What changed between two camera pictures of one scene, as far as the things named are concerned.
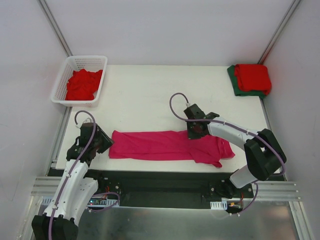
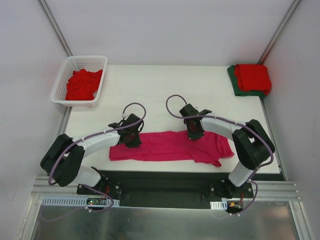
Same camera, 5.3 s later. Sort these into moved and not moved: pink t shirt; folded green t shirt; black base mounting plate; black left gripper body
Moved: black left gripper body
Not moved: black base mounting plate; pink t shirt; folded green t shirt
